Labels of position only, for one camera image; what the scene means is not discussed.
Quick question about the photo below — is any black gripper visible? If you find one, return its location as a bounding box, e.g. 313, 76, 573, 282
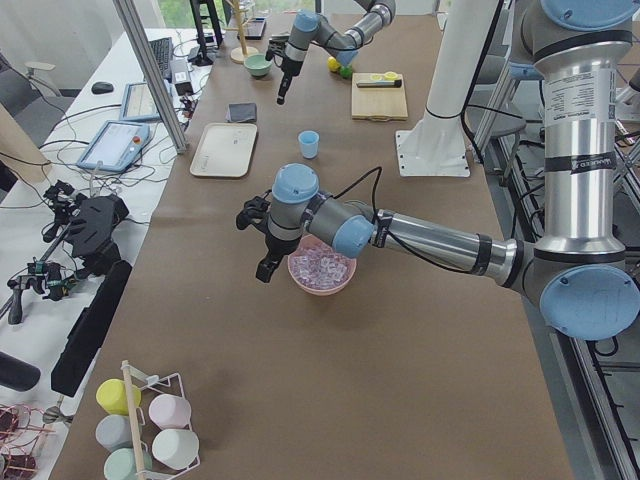
265, 35, 306, 105
235, 190, 283, 283

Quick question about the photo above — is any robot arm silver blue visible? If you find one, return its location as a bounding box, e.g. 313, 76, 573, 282
265, 0, 396, 105
236, 1, 639, 341

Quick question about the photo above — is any pile of clear ice cubes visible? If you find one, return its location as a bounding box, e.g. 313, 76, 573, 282
289, 242, 351, 290

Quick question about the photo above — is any light blue plastic cup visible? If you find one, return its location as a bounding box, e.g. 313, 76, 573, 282
298, 130, 319, 160

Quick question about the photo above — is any pink cup in rack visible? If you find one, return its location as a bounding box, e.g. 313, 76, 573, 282
149, 394, 192, 429

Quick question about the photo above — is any yellow cup in rack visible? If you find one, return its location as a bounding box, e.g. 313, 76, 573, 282
95, 379, 129, 415

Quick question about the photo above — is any white cup in rack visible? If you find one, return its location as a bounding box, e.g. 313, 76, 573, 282
152, 429, 199, 470

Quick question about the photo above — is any grey cup in rack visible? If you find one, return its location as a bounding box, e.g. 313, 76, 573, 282
95, 414, 133, 452

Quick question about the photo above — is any mint cup in rack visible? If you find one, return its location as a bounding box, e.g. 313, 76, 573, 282
103, 448, 137, 480

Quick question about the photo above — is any mint green bowl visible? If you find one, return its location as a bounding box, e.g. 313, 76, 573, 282
243, 53, 273, 78

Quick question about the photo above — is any pink bowl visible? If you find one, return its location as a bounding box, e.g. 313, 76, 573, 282
287, 235, 357, 296

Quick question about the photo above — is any yellow lemon front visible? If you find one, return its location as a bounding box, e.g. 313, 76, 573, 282
327, 56, 341, 73

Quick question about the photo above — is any dark grey folded cloth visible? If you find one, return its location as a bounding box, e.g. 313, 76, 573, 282
226, 102, 257, 123

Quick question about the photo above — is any wooden mug tree stand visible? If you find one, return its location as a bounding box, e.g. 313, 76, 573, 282
226, 0, 259, 64

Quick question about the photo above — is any green lime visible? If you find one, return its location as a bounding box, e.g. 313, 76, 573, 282
339, 66, 353, 80

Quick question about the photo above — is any black rectangular tray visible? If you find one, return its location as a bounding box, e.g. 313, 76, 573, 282
242, 17, 267, 40

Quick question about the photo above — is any wooden cutting board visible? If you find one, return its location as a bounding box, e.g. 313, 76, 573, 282
351, 72, 409, 121

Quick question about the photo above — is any cream rabbit tray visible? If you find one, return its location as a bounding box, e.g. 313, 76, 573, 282
190, 123, 258, 179

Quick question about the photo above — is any black keyboard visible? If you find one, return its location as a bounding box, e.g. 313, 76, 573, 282
148, 37, 173, 80

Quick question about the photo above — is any teach pendant rear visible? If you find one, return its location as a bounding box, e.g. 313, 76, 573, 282
120, 82, 161, 122

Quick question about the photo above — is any teach pendant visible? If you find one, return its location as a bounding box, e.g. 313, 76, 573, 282
120, 82, 161, 122
76, 120, 150, 173

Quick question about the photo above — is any teach pendant front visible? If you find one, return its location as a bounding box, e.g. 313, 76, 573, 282
76, 120, 150, 173

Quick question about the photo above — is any black computer mouse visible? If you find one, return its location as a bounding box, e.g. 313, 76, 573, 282
91, 81, 114, 95

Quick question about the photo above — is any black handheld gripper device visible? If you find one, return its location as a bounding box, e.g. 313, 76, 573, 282
42, 180, 129, 279

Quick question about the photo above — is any long black bar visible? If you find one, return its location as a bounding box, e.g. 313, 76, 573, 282
50, 260, 132, 397

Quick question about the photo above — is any small black clamp tool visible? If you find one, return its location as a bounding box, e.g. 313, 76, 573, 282
6, 259, 76, 326

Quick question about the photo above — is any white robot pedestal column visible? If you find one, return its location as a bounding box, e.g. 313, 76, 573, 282
396, 0, 503, 178

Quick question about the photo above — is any aluminium frame post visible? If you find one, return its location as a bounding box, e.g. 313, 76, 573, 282
113, 0, 187, 154

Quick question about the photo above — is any white wire cup rack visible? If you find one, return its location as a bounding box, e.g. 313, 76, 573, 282
121, 360, 200, 479

